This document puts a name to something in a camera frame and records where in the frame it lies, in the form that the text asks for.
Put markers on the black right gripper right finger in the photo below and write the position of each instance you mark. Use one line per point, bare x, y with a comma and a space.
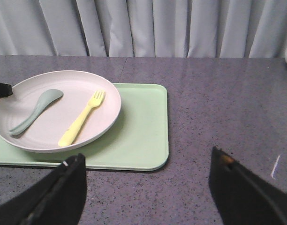
241, 197

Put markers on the grey pleated curtain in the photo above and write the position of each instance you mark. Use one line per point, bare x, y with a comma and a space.
144, 28

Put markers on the teal green plastic spoon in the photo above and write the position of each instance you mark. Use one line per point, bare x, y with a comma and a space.
44, 100

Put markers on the yellow plastic fork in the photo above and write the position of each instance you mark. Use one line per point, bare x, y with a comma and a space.
70, 135

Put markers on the light green plastic tray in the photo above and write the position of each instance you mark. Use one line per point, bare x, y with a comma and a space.
137, 141

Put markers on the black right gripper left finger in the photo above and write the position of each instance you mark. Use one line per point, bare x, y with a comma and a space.
57, 199

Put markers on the beige round plate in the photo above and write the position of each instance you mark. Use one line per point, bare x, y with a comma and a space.
45, 132

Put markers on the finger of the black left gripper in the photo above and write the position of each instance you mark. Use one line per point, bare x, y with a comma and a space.
5, 90

